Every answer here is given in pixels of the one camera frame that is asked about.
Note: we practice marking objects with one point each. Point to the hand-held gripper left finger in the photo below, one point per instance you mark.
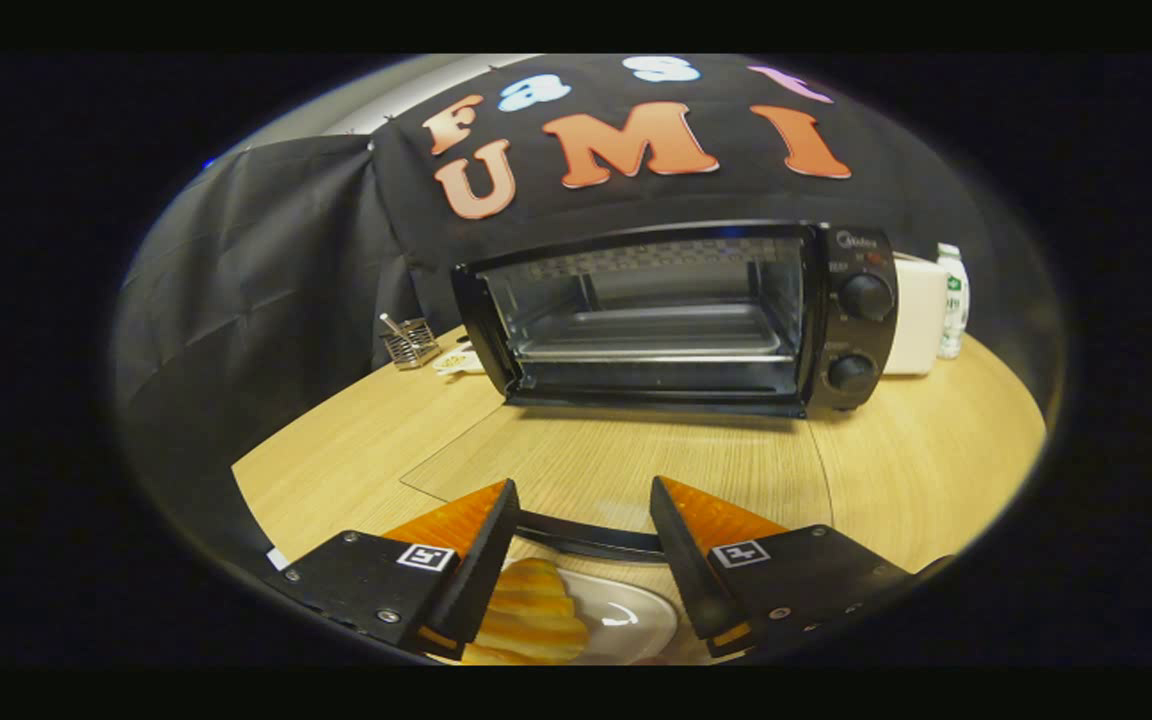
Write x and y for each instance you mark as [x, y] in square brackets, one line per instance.
[481, 570]

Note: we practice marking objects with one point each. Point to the small white dish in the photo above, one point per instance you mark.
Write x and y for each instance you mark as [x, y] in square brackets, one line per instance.
[456, 362]

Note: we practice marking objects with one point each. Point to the black toaster oven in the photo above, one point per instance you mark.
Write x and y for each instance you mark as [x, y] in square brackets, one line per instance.
[861, 340]

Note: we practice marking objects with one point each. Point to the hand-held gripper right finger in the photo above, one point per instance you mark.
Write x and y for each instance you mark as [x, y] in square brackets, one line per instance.
[686, 570]

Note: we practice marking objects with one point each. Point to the white plate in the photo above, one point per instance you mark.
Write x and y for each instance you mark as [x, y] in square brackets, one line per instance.
[636, 620]

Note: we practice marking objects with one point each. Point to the yellow croissant bread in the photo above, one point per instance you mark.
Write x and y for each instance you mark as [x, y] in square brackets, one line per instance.
[531, 620]

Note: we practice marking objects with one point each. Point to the white bread toaster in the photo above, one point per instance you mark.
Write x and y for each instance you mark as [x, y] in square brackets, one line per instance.
[914, 320]

